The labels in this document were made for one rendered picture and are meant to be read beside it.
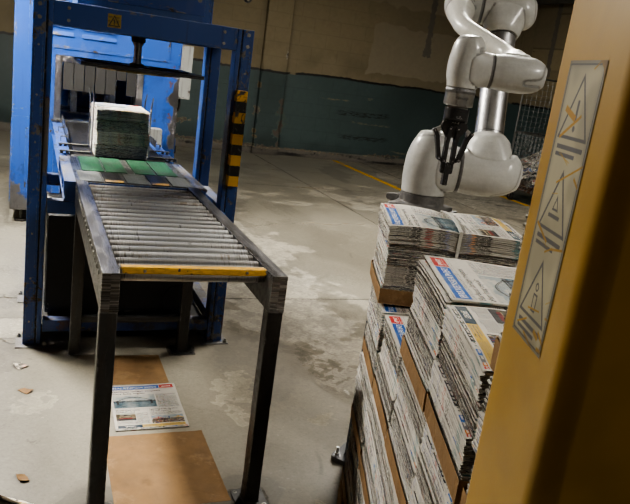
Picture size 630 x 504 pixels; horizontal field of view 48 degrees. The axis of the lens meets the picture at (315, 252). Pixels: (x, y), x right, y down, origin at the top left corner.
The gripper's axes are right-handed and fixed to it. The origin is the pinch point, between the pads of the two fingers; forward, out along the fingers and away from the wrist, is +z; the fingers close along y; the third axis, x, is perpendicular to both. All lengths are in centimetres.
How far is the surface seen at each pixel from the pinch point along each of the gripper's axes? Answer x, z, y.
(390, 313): -40, 34, -17
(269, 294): -10, 43, -49
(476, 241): -36.2, 12.4, 3.1
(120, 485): -8, 116, -91
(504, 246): -37.2, 12.6, 10.5
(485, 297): -96, 10, -11
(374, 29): 965, -96, 70
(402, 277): -35.6, 24.9, -14.7
